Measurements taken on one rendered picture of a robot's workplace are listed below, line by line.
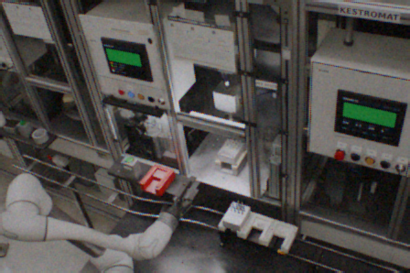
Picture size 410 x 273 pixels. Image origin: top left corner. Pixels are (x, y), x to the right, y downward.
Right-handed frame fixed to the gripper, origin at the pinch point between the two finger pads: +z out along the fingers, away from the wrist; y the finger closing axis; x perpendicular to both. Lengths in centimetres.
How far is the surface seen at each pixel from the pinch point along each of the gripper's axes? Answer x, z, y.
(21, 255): 150, -27, -112
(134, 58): 33, 18, 54
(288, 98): -39, 21, 47
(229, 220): -16.3, 2.4, -19.7
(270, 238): -37.0, 4.2, -26.0
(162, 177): 28.5, 12.9, -17.2
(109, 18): 44, 21, 70
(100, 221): 113, 25, -112
